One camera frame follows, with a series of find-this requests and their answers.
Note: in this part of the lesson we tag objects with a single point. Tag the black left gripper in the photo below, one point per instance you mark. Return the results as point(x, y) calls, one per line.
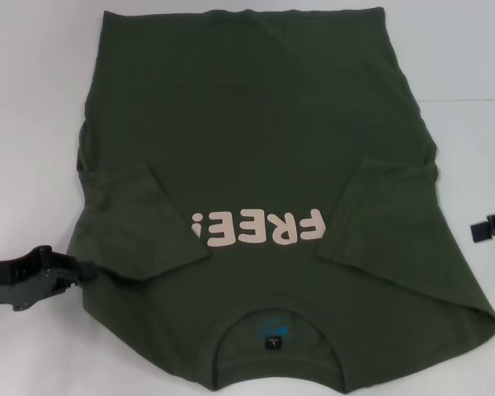
point(16, 284)

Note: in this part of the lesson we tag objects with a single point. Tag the dark green FREE T-shirt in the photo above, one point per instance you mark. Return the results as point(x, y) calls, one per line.
point(247, 144)

